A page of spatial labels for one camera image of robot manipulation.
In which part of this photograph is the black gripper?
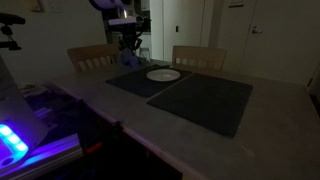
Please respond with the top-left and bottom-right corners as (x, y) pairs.
(116, 24), (143, 54)

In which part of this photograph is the blue cloth towel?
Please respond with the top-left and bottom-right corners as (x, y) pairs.
(119, 47), (142, 69)

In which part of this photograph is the robot base with blue lights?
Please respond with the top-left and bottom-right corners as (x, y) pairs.
(0, 56), (50, 168)

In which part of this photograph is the wooden chair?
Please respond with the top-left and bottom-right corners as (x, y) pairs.
(171, 45), (228, 72)
(66, 43), (122, 73)

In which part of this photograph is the dark placemat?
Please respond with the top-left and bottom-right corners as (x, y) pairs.
(146, 72), (254, 138)
(105, 64), (193, 99)

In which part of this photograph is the white bowl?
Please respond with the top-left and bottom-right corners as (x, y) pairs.
(145, 68), (182, 83)

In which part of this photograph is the red black clamp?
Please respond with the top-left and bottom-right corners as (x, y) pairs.
(78, 121), (123, 156)

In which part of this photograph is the white door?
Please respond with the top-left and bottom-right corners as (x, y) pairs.
(239, 0), (320, 86)

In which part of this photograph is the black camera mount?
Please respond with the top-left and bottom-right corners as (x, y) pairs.
(0, 12), (27, 52)

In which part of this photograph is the metal door handle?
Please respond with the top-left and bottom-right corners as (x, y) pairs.
(250, 24), (264, 35)

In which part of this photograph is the metal robot stand rail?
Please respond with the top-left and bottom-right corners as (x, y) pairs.
(0, 133), (84, 180)

